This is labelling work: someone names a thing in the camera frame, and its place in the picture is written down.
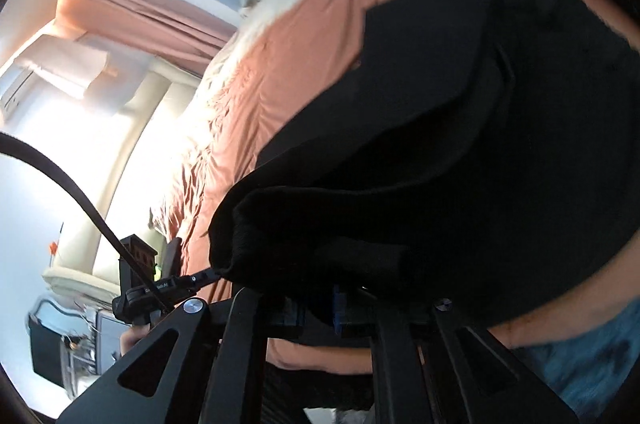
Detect blue cloth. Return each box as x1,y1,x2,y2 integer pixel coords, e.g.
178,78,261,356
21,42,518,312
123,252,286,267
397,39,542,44
520,299,640,420

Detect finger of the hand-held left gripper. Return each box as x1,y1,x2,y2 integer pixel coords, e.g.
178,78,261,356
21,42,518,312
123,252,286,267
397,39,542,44
187,267,226,290

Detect white nightstand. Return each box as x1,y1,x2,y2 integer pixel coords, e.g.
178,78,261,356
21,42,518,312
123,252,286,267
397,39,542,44
60,304,121,385

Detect black pants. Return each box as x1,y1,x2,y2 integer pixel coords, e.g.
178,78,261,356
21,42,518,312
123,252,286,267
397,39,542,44
207,0,640,345

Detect cream padded headboard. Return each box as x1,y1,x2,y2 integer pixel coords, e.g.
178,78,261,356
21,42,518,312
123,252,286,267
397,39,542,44
42,59,201,305

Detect orange blanket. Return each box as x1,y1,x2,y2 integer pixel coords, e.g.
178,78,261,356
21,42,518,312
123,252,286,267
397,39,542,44
150,0,640,375

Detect thick black cable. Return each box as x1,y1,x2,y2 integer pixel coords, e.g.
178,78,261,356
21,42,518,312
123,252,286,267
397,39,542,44
0,131,168,310

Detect white air conditioner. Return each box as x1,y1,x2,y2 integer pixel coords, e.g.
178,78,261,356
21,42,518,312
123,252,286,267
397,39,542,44
0,64,38,120

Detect beige curtain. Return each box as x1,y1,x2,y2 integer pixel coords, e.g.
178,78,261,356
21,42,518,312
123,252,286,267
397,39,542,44
57,0,241,77

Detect black monitor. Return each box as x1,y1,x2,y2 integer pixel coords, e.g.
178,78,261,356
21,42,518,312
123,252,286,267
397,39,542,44
27,299,66,387

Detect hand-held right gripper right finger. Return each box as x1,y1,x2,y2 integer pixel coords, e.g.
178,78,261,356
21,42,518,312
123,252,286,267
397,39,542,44
332,286,581,424

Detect person's left hand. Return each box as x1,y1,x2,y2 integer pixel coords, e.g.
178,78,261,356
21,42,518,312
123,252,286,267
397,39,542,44
119,324,148,357

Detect white hanging cloth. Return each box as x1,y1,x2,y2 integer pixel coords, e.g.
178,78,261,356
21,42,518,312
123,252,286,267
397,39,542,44
15,33,118,105

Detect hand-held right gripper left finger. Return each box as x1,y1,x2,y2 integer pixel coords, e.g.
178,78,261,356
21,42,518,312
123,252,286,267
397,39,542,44
57,286,307,424

